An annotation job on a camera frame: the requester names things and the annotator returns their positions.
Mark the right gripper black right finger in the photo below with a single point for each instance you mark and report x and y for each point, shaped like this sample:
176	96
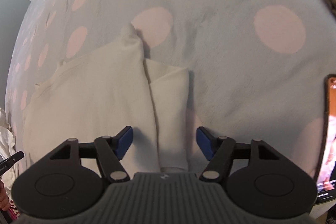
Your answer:
218	151

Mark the smartphone with lit screen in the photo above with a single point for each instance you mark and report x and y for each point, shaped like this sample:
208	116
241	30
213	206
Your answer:
325	175

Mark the person's left hand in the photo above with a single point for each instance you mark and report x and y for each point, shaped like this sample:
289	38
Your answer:
4	199

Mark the white crumpled garment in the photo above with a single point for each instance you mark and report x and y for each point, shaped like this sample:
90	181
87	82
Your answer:
7	139

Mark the grey pink-dotted bed sheet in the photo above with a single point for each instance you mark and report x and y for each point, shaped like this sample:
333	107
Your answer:
256	75

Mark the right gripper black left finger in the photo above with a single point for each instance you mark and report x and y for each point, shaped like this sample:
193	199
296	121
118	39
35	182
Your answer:
110	151

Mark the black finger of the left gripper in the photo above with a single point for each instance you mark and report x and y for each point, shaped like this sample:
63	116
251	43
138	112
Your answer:
8	163

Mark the cream sweatshirt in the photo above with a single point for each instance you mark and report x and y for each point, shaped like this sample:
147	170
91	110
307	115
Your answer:
102	92

